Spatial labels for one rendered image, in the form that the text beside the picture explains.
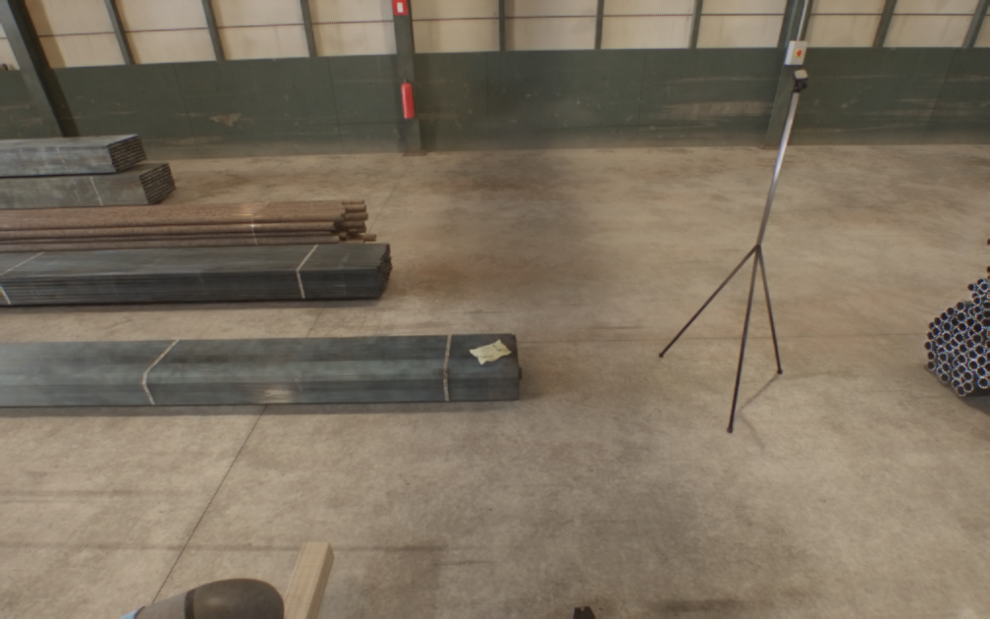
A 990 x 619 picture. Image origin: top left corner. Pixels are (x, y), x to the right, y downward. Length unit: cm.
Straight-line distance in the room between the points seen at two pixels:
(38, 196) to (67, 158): 68
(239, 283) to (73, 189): 409
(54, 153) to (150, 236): 278
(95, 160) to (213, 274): 371
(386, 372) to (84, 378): 173
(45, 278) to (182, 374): 208
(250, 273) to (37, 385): 143
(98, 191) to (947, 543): 820
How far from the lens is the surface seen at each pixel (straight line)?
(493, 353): 285
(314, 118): 927
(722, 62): 943
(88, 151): 777
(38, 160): 822
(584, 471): 257
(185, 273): 443
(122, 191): 766
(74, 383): 367
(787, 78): 969
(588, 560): 228
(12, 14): 1116
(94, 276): 486
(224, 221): 508
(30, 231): 616
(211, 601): 107
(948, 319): 389
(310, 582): 209
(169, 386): 335
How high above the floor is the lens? 189
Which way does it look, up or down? 30 degrees down
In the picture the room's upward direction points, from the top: 1 degrees counter-clockwise
